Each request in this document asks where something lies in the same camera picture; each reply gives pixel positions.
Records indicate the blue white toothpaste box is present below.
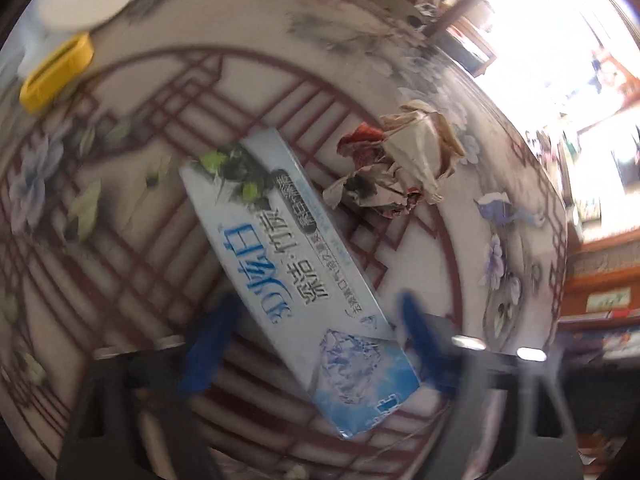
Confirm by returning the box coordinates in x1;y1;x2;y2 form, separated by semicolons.
179;129;419;439

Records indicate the floral patterned tablecloth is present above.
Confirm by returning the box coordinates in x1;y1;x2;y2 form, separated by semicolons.
1;0;580;479

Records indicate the crumpled paper ball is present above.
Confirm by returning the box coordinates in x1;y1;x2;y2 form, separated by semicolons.
322;100;465;219

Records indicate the yellow tape dispenser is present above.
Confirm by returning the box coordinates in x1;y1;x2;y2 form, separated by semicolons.
20;32;94;114

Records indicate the white desk lamp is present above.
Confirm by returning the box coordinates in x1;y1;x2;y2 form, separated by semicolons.
14;0;132;80

